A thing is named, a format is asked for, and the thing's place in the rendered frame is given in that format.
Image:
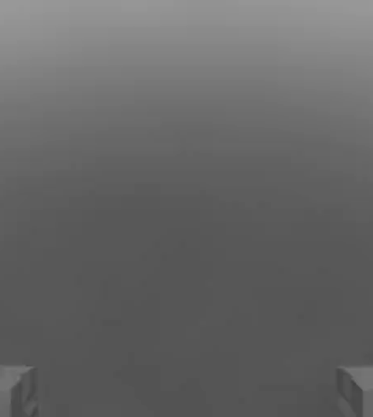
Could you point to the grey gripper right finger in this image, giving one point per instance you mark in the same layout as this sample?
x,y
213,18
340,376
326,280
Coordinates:
x,y
369,391

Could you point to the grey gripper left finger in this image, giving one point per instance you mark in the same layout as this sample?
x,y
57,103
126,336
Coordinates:
x,y
4,391

